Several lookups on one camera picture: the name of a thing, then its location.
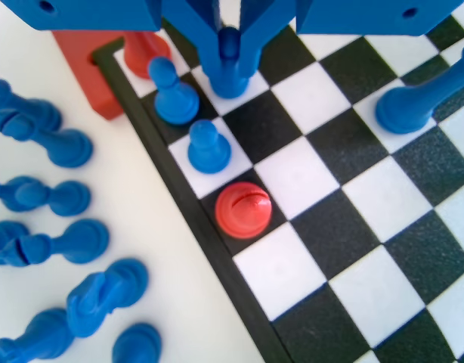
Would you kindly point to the black white chessboard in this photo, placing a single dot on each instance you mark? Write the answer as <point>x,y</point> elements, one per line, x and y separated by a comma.
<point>300,177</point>

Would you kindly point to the blue chess bishop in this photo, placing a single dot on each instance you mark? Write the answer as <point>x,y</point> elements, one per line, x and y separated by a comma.
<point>82,242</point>

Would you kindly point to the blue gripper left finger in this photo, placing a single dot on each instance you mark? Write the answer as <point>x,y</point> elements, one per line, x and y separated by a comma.
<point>194,22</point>

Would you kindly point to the blue chess king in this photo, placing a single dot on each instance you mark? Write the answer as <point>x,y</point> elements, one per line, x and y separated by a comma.
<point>406,106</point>

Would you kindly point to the red robot arm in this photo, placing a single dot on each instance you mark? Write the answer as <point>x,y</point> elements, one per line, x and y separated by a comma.
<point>84,75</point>

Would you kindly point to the red chess king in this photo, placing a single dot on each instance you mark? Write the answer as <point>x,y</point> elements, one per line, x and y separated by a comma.
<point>141,56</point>

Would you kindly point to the red chess bishop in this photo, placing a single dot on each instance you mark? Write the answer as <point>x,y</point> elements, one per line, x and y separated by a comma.
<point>243,211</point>

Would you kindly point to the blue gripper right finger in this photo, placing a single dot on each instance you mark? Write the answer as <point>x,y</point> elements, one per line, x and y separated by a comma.
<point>266,19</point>

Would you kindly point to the blue chess knight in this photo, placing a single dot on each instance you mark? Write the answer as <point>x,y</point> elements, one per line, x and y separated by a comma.
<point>103,298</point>

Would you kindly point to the blue chess pawn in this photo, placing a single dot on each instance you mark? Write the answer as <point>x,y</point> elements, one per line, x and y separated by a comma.
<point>230,89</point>
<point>175,102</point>
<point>209,151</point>
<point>67,196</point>

